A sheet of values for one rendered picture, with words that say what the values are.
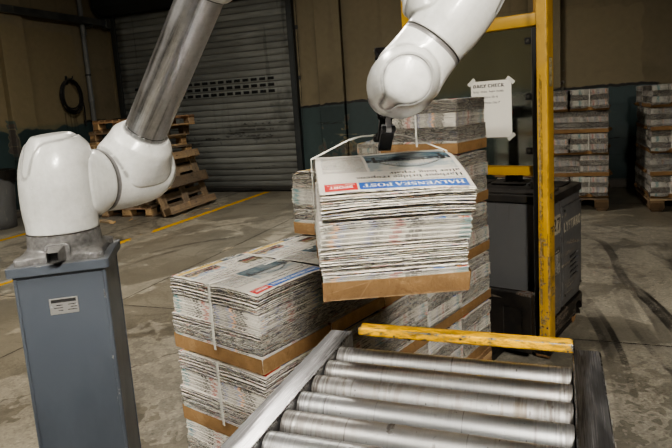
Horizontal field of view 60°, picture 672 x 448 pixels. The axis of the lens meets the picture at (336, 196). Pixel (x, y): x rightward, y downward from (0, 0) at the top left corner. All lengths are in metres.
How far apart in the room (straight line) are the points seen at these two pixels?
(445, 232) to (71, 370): 0.87
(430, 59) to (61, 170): 0.84
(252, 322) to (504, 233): 1.85
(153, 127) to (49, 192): 0.27
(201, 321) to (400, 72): 1.10
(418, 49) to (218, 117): 8.97
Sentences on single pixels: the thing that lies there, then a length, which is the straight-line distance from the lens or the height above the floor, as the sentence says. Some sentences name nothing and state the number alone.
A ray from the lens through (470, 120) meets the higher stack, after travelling 2.56.
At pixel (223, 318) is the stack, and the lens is 1.67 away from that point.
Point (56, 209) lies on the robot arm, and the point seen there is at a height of 1.11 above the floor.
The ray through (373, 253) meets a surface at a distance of 1.10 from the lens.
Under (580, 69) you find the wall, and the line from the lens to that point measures 8.35.
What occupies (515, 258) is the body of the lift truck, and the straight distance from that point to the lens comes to 3.16.
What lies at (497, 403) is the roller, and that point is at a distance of 1.05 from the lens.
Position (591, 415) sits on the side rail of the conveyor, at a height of 0.80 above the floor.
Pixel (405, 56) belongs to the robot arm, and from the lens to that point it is 0.84.
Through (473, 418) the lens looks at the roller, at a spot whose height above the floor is 0.80.
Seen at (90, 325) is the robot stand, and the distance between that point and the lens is 1.42.
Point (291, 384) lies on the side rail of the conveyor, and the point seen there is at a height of 0.80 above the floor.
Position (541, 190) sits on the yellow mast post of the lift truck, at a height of 0.84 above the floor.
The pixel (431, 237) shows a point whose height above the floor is 1.04.
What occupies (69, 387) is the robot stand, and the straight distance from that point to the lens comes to 1.48.
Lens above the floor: 1.29
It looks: 9 degrees down
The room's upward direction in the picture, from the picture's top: 4 degrees counter-clockwise
